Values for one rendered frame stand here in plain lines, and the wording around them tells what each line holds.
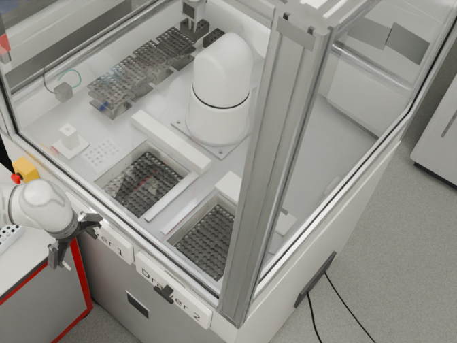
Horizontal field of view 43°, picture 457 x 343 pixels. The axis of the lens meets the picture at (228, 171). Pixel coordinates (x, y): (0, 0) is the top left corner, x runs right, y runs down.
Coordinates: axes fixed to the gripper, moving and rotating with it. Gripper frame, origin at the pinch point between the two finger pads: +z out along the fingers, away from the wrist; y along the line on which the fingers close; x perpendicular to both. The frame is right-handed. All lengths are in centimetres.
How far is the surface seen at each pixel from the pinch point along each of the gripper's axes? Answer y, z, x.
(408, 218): 127, 119, -67
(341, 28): 37, -102, -52
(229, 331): 10, 3, -49
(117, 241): 8.2, 0.5, -6.4
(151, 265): 9.1, -1.0, -20.1
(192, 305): 8.3, 0.5, -36.9
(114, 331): -11, 90, 3
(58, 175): 11.4, -6.7, 20.1
